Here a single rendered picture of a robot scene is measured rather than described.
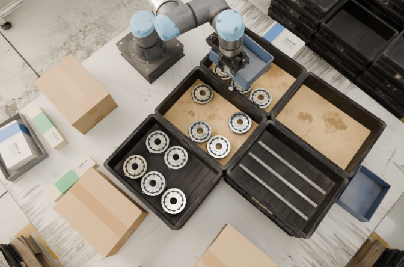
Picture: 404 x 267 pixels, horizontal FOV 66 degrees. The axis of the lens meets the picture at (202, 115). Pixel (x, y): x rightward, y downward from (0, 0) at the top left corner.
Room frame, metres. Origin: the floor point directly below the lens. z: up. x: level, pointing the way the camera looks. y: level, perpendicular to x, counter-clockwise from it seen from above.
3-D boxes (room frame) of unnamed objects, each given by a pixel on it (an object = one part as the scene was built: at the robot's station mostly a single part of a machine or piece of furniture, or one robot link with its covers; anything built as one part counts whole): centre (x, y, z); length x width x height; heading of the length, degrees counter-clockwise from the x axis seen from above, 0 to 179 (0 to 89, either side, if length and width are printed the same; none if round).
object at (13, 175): (0.39, 0.90, 0.73); 0.27 x 0.20 x 0.05; 37
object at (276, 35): (0.91, -0.43, 0.75); 0.20 x 0.12 x 0.09; 45
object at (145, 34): (0.87, 0.25, 0.97); 0.13 x 0.12 x 0.14; 118
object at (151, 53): (0.87, 0.26, 0.85); 0.15 x 0.15 x 0.10
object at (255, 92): (0.55, -0.27, 0.86); 0.10 x 0.10 x 0.01
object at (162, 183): (0.18, 0.21, 0.86); 0.10 x 0.10 x 0.01
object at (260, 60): (0.62, -0.16, 1.10); 0.20 x 0.15 x 0.07; 43
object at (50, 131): (0.48, 0.76, 0.73); 0.24 x 0.06 x 0.06; 40
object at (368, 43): (1.18, -1.03, 0.31); 0.40 x 0.30 x 0.34; 43
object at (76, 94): (0.63, 0.61, 0.78); 0.30 x 0.22 x 0.16; 43
